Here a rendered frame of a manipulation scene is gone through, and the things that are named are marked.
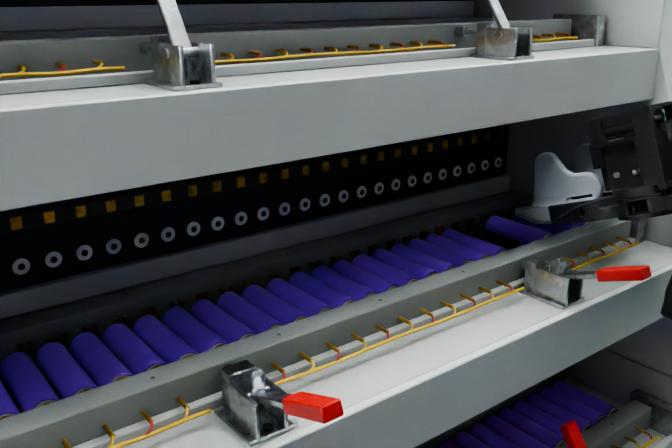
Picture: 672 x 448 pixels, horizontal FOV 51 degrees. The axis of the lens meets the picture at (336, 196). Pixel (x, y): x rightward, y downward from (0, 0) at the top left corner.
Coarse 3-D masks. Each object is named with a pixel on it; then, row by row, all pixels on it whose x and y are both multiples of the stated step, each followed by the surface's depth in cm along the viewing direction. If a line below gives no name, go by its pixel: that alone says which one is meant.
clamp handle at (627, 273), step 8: (560, 264) 52; (560, 272) 53; (568, 272) 53; (576, 272) 52; (584, 272) 51; (592, 272) 51; (600, 272) 50; (608, 272) 49; (616, 272) 49; (624, 272) 48; (632, 272) 48; (640, 272) 47; (648, 272) 48; (600, 280) 50; (608, 280) 49; (616, 280) 49; (624, 280) 48; (632, 280) 48; (640, 280) 47
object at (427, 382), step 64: (448, 192) 69; (192, 256) 53; (640, 256) 62; (448, 320) 50; (512, 320) 50; (576, 320) 52; (640, 320) 58; (320, 384) 42; (384, 384) 42; (448, 384) 44; (512, 384) 48
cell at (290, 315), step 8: (248, 288) 51; (256, 288) 51; (248, 296) 50; (256, 296) 50; (264, 296) 50; (272, 296) 49; (256, 304) 50; (264, 304) 49; (272, 304) 48; (280, 304) 48; (288, 304) 48; (272, 312) 48; (280, 312) 47; (288, 312) 47; (296, 312) 47; (280, 320) 47; (288, 320) 47; (296, 320) 47
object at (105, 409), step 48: (576, 240) 60; (624, 240) 63; (432, 288) 50; (480, 288) 53; (288, 336) 43; (336, 336) 45; (144, 384) 38; (192, 384) 39; (0, 432) 34; (48, 432) 34; (96, 432) 36
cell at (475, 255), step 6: (432, 234) 62; (426, 240) 62; (432, 240) 61; (438, 240) 61; (444, 240) 61; (450, 240) 60; (444, 246) 60; (450, 246) 60; (456, 246) 59; (462, 246) 59; (468, 246) 59; (456, 252) 59; (462, 252) 59; (468, 252) 58; (474, 252) 58; (480, 252) 58; (474, 258) 57; (480, 258) 57
